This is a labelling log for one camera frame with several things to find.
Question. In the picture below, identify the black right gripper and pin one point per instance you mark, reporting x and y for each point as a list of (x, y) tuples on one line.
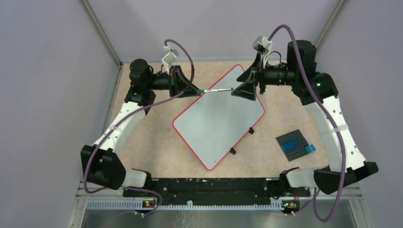
[(247, 90)]

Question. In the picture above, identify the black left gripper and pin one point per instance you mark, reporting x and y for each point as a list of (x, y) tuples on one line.
[(189, 89)]

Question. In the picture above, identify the green white marker pen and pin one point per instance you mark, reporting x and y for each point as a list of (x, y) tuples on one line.
[(203, 91)]

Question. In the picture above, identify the red-edged whiteboard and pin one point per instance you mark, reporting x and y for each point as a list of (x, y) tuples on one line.
[(214, 123)]

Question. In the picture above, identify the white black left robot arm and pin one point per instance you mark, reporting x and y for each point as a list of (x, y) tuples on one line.
[(100, 161)]

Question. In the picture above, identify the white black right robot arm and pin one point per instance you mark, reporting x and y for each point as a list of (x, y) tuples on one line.
[(319, 96)]

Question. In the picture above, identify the blue lego brick on plate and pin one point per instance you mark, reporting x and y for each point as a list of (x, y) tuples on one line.
[(288, 146)]

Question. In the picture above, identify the grey lego baseplate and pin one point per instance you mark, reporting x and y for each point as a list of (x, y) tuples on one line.
[(297, 136)]

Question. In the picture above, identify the light blue lego brick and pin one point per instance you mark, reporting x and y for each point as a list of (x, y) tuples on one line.
[(310, 149)]

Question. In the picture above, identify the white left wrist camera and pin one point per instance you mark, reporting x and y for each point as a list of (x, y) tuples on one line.
[(169, 57)]

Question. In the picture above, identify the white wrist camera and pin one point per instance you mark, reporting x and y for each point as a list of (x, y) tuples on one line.
[(169, 57), (263, 47)]

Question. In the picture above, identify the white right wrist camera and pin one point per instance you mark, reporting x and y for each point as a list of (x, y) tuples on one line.
[(263, 47)]

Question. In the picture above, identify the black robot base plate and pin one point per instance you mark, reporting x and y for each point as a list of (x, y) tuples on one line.
[(217, 191)]

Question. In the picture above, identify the aluminium frame rail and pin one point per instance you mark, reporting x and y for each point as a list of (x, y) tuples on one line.
[(292, 206)]

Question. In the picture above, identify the white slotted cable duct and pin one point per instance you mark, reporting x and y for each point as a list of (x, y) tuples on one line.
[(135, 204)]

